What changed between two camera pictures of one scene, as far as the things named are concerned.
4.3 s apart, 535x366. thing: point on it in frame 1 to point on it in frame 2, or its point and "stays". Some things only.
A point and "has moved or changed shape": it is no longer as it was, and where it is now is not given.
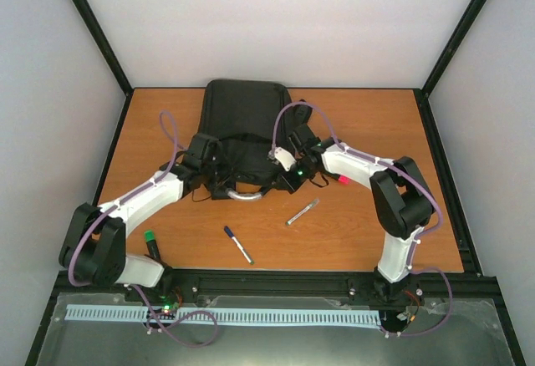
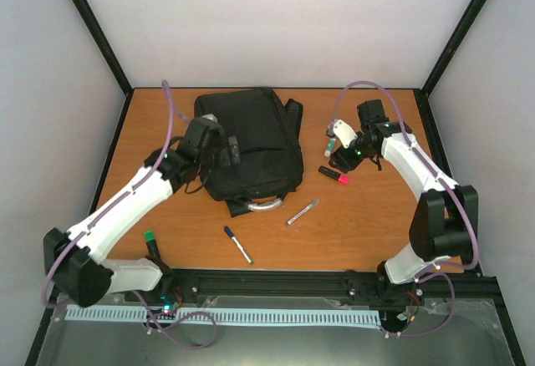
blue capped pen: x=231 y=235 stays
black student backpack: x=250 y=119 has moved or changed shape
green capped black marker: x=151 y=244 stays
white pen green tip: x=303 y=211 stays
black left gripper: x=226 y=174 to x=226 y=160
